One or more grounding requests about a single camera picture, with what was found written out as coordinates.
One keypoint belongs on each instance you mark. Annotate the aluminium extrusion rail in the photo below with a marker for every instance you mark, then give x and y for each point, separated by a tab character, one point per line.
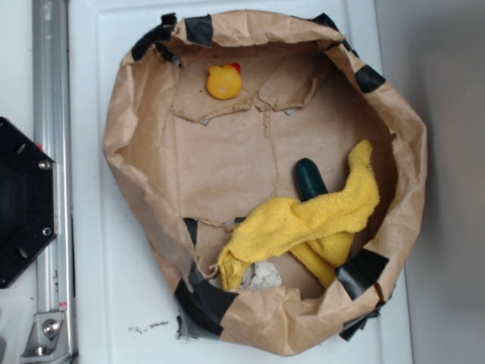
51	121

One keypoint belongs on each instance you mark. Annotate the yellow terry cloth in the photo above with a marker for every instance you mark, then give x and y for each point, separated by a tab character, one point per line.
318	232

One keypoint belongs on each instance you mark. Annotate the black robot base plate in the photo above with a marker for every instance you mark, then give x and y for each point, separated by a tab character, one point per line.
27	202

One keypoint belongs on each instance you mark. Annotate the white tray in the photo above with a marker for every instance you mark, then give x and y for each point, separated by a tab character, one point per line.
125	310

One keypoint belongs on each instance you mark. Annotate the yellow rubber duck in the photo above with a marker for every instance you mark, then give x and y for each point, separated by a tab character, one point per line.
224	82

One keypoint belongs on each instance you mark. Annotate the dark green plastic cucumber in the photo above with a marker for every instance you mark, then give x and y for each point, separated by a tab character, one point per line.
308	179

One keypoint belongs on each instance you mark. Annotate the metal corner bracket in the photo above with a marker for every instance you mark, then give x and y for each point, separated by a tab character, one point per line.
47	333

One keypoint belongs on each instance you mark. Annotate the brown paper bag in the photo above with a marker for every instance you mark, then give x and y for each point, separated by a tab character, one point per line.
192	167

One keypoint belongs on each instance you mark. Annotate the crumpled white paper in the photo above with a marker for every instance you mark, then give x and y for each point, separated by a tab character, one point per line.
260	276

